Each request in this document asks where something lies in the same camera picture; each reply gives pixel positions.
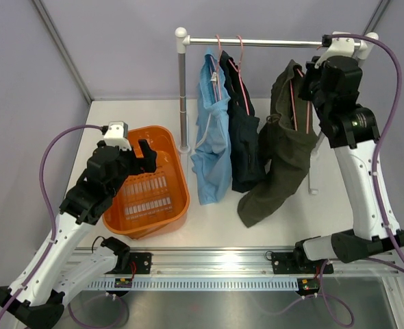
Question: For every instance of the aluminium rail frame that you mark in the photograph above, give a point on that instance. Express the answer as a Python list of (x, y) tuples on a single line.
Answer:
[(245, 262)]

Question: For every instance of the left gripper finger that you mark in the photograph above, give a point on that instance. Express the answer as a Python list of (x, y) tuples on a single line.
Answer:
[(148, 165), (147, 152)]

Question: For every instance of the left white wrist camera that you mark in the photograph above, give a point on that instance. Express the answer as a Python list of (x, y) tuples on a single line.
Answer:
[(115, 135)]

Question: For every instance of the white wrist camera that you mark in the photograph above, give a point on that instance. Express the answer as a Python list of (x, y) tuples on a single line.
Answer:
[(115, 135), (339, 44)]

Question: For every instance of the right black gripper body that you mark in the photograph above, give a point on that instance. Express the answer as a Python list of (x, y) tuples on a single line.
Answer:
[(309, 88)]

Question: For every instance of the pink hanger of navy shorts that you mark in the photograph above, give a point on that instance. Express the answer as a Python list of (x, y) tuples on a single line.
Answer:
[(239, 71)]

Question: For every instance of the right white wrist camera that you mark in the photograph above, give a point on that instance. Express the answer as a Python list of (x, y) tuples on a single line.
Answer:
[(339, 44)]

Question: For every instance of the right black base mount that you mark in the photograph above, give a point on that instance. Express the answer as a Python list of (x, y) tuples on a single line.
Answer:
[(293, 262)]

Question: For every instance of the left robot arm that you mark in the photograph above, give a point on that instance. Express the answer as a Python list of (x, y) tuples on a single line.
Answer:
[(38, 297)]

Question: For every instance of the orange plastic laundry basket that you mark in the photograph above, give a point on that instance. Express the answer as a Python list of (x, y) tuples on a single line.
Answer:
[(151, 204)]

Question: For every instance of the dark navy shorts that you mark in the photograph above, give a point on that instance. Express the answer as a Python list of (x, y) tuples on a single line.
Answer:
[(247, 166)]

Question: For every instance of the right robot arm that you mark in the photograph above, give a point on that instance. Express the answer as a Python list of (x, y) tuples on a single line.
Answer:
[(354, 137)]

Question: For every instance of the light blue shorts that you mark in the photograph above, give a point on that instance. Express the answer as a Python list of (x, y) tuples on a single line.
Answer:
[(211, 158)]

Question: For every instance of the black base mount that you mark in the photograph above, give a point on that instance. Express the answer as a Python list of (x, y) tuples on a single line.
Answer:
[(293, 262), (140, 262)]

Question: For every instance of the slotted grey cable duct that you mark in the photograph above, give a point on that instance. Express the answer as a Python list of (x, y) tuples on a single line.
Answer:
[(203, 284)]

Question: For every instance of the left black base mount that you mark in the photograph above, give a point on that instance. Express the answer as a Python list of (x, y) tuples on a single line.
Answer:
[(140, 262)]

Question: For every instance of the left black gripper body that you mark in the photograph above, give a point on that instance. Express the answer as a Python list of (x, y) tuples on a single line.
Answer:
[(128, 167)]

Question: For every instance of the olive green shorts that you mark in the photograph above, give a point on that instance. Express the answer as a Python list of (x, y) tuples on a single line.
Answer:
[(285, 143)]

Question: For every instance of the pink hanger of blue shorts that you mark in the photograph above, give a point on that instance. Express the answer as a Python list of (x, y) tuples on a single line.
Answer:
[(216, 74)]

